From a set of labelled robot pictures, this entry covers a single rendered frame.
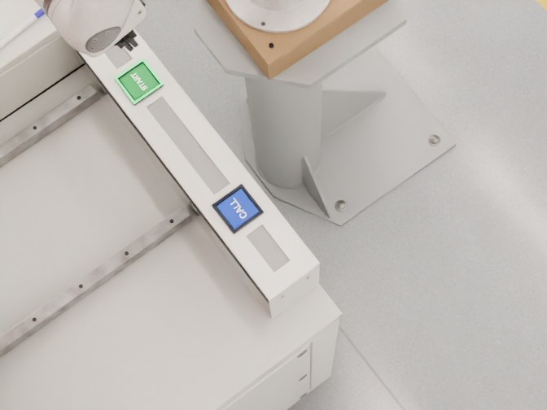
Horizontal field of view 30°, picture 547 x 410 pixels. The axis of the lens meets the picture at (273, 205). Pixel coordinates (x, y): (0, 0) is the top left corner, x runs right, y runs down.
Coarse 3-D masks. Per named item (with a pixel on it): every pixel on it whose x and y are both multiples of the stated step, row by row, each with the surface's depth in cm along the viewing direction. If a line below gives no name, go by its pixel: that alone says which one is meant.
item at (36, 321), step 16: (160, 224) 164; (176, 224) 164; (144, 240) 163; (160, 240) 165; (112, 256) 162; (128, 256) 162; (96, 272) 162; (112, 272) 162; (80, 288) 161; (96, 288) 164; (48, 304) 160; (64, 304) 160; (32, 320) 160; (48, 320) 161; (16, 336) 159; (0, 352) 159
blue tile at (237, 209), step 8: (240, 192) 153; (232, 200) 152; (240, 200) 152; (248, 200) 152; (224, 208) 152; (232, 208) 152; (240, 208) 152; (248, 208) 152; (256, 208) 152; (224, 216) 152; (232, 216) 152; (240, 216) 152; (248, 216) 152; (232, 224) 151; (240, 224) 151
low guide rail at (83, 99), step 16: (80, 96) 171; (96, 96) 172; (48, 112) 170; (64, 112) 170; (80, 112) 173; (32, 128) 169; (48, 128) 170; (16, 144) 169; (32, 144) 171; (0, 160) 169
